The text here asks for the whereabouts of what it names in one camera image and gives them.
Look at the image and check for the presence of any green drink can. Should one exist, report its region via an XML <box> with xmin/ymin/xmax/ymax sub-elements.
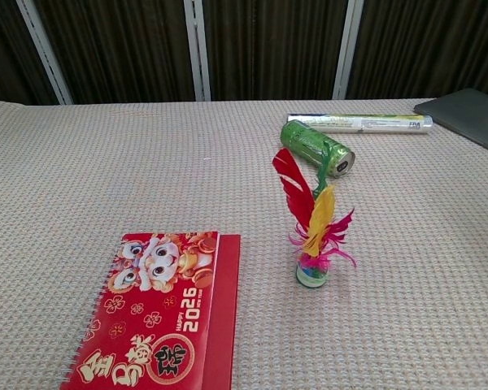
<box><xmin>279</xmin><ymin>119</ymin><xmax>356</xmax><ymax>180</ymax></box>

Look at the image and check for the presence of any dark grey laptop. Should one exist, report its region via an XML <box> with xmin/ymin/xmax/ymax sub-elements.
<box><xmin>413</xmin><ymin>87</ymin><xmax>488</xmax><ymax>157</ymax></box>

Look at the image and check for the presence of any white slotted wall rail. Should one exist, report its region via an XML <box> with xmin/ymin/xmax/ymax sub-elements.
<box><xmin>182</xmin><ymin>0</ymin><xmax>212</xmax><ymax>102</ymax></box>
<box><xmin>332</xmin><ymin>0</ymin><xmax>365</xmax><ymax>101</ymax></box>
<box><xmin>15</xmin><ymin>0</ymin><xmax>74</xmax><ymax>106</ymax></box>

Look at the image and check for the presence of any beige woven tablecloth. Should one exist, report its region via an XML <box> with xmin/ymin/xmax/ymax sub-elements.
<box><xmin>0</xmin><ymin>96</ymin><xmax>488</xmax><ymax>390</ymax></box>

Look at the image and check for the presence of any silver white tube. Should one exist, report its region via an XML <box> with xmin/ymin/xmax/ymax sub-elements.
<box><xmin>285</xmin><ymin>113</ymin><xmax>434</xmax><ymax>137</ymax></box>

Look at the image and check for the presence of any red 2026 desk calendar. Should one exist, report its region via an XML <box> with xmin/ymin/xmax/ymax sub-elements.
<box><xmin>59</xmin><ymin>231</ymin><xmax>242</xmax><ymax>390</ymax></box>

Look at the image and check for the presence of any colourful feather shuttlecock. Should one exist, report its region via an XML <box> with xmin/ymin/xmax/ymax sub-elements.
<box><xmin>272</xmin><ymin>138</ymin><xmax>358</xmax><ymax>290</ymax></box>

